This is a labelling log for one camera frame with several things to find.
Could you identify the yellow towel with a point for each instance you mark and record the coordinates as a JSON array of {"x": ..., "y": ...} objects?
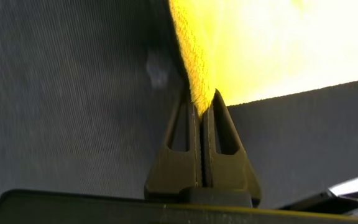
[{"x": 275, "y": 46}]

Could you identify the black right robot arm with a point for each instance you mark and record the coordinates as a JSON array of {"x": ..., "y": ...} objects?
[{"x": 356, "y": 185}]

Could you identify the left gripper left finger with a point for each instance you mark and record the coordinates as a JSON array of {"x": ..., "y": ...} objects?
[{"x": 172, "y": 171}]

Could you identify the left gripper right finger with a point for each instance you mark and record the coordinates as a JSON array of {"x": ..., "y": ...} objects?
[{"x": 228, "y": 174}]

